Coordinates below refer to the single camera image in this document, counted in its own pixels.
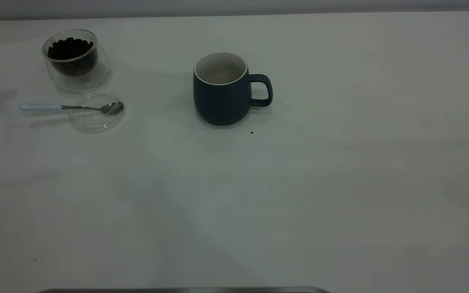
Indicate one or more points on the dark blue-grey ceramic mug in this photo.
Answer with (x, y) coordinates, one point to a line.
(220, 103)

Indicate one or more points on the clear round plastic lid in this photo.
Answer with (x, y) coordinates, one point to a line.
(96, 122)

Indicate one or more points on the double-walled clear glass cup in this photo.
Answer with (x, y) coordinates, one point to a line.
(77, 79)

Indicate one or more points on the coffee beans pile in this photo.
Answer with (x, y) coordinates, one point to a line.
(71, 51)

